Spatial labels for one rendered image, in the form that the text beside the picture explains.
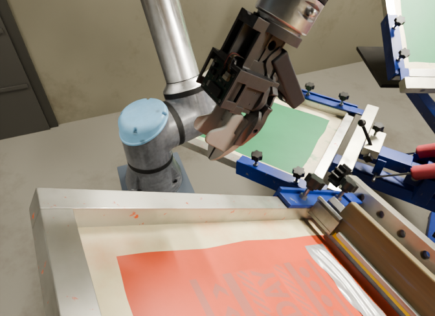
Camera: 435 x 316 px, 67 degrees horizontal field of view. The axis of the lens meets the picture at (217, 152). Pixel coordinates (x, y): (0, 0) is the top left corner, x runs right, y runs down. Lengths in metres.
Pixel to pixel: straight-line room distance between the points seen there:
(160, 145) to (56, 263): 0.44
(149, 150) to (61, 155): 2.27
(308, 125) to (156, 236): 1.13
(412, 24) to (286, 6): 1.49
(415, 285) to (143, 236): 0.50
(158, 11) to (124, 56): 2.28
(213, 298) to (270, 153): 0.94
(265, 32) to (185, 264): 0.33
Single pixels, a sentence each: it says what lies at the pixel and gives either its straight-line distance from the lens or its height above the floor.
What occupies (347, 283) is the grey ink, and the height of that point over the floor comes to 1.26.
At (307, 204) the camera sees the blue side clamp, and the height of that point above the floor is 1.28.
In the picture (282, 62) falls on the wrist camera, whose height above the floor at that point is 1.66.
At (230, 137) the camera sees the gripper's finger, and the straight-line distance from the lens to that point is 0.47.
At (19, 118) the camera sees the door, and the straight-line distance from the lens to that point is 3.28.
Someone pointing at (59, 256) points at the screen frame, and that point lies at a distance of 0.40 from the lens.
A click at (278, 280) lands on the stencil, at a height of 1.34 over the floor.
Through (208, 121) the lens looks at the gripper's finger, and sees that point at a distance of 0.48.
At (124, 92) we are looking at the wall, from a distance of 3.22.
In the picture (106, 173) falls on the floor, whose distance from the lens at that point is 2.71.
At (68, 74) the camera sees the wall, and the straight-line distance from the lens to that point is 3.11.
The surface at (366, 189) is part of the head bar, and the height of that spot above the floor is 1.17.
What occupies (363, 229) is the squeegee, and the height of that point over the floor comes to 1.29.
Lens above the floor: 1.87
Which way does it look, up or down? 43 degrees down
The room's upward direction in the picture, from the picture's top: straight up
